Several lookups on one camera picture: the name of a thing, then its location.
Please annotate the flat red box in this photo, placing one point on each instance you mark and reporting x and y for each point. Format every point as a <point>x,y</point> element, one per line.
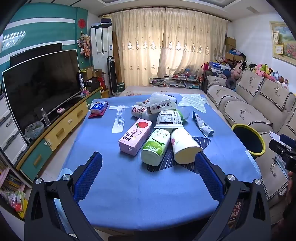
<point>94,115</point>

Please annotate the clear plastic folder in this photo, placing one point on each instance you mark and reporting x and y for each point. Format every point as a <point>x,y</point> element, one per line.
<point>279,166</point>

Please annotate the yellow basket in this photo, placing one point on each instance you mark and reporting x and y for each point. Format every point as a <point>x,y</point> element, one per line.
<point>105,93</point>

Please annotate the artificial flower decoration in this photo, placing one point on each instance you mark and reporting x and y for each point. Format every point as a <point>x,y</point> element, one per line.
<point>83,46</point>

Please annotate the open cardboard box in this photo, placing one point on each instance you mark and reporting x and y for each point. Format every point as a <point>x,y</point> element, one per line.
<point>98,73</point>
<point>86,73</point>

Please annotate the cream embroidered curtain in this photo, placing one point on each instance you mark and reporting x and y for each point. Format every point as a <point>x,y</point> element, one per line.
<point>136,46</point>
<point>196,41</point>

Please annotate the red round wall ornament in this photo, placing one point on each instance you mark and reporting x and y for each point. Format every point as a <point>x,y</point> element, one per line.
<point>81,23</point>

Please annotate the white drink carton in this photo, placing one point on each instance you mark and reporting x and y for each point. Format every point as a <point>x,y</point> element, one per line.
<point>160,107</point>

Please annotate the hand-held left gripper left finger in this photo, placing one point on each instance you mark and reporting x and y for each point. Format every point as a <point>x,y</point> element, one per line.
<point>89,176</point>

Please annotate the pink print paper cup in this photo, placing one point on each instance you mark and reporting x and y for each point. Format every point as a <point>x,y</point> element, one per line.
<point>182,143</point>

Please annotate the white plastic drawer cabinet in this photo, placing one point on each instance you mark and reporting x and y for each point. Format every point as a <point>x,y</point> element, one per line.
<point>9,134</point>

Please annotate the white standing air conditioner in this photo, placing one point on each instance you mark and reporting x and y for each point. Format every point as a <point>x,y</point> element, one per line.
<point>101,46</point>

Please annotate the shelf of colourful books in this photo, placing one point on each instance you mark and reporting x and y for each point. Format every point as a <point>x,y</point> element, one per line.
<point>11,190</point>

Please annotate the beige sofa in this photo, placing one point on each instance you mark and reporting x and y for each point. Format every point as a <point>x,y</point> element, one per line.
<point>242,113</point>

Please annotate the silver wall decoration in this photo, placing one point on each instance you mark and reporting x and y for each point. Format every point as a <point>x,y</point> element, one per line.
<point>13,39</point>

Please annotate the blue star print bag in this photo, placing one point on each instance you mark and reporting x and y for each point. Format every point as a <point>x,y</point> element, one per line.
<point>217,66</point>

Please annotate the blue white snack pouch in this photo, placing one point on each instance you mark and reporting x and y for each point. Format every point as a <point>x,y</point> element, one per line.
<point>203,126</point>

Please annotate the dark flat box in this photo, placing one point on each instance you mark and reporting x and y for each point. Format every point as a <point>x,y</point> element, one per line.
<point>106,21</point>

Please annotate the white bottle pink label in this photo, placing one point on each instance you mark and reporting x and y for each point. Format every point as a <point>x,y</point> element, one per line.
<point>138,111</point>

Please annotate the pile of plush toys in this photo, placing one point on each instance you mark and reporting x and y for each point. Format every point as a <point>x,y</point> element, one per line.
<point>261,69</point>

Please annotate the blue star print tablecloth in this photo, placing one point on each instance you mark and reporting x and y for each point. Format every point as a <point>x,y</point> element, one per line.
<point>129,185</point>

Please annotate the glass bowl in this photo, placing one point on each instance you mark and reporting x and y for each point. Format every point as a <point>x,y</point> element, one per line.
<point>34,131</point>

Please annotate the small green box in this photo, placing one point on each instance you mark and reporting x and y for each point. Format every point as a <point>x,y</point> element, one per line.
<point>120,88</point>

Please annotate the white plastic bag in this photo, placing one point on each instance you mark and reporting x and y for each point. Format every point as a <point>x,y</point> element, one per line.
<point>159,96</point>

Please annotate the blue tissue box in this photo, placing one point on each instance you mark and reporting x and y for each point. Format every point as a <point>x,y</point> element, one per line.
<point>98,107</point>

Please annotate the black tower fan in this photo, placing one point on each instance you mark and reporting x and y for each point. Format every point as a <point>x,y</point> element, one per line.
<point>112,76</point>

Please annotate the green yellow television cabinet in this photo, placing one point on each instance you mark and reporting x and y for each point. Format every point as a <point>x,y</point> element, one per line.
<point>67,125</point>

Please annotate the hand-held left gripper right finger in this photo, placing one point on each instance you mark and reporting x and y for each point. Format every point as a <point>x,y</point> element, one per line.
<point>208,176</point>

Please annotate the small pink dish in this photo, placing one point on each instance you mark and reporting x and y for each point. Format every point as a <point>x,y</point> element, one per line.
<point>60,110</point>

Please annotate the clear water bottle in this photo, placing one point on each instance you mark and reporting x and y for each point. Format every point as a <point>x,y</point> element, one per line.
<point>45,118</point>

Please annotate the person's right hand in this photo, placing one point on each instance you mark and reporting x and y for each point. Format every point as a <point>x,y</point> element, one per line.
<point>291,185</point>

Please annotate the white papers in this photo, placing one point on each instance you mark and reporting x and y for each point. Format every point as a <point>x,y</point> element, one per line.
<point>275,136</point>

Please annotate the yellow rim trash bin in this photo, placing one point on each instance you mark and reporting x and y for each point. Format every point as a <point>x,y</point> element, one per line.
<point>245,139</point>

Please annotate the framed flower painting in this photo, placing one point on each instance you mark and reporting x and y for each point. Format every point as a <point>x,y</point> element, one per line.
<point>286,41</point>

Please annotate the tall brown cardboard box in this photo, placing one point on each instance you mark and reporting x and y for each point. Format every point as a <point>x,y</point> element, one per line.
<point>116,60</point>

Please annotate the brown patterned rug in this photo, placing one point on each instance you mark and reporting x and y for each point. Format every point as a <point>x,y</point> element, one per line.
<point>235,213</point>

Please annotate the pink strawberry milk carton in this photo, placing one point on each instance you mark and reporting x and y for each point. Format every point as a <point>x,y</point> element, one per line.
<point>135,136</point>

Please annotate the green label drink bottle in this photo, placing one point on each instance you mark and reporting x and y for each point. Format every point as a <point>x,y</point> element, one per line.
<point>153,146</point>

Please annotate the glass coffee table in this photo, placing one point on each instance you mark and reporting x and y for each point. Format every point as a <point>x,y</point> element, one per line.
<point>171,81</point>

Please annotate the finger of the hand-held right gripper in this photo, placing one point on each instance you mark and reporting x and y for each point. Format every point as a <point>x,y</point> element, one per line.
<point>288,140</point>
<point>278,148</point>

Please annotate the large curved television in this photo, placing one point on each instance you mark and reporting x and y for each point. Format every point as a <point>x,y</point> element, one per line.
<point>41,88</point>

